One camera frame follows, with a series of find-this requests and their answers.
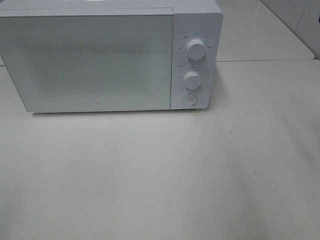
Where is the round microwave door button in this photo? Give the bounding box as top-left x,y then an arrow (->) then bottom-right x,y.
182,94 -> 198,108

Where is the white microwave door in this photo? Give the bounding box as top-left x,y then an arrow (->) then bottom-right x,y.
0,15 -> 173,113

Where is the white microwave oven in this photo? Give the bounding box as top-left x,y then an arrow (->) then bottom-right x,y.
0,0 -> 224,110

